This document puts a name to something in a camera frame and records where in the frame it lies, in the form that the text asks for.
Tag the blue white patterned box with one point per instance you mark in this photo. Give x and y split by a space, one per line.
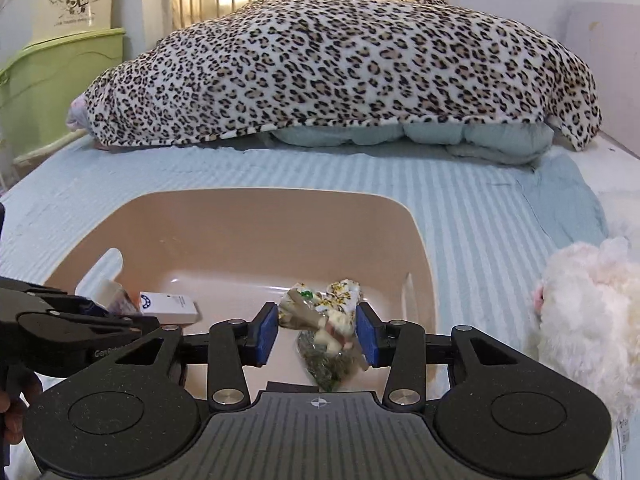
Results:
168 309

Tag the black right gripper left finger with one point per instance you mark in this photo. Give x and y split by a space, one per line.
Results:
234 344

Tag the white fluffy plush toy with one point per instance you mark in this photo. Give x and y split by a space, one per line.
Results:
587 303

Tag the person's left hand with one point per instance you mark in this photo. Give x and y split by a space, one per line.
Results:
14 405

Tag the beige plastic storage basket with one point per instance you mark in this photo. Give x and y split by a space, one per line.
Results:
231 250

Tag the light green quilt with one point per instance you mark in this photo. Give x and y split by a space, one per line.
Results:
507 144

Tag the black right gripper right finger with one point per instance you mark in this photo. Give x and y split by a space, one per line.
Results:
400 346

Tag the floral fabric scrunchie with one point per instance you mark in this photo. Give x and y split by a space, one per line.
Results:
337 304

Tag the leopard print blanket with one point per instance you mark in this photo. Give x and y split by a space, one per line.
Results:
275 64

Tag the blue striped bed sheet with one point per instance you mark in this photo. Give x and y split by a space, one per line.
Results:
491 410

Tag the cream plastic storage bin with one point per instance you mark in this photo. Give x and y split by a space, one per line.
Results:
24 22

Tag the small wrapper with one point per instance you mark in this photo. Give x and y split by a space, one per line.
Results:
297 307

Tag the green plastic storage bin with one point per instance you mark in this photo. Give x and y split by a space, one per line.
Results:
42 80

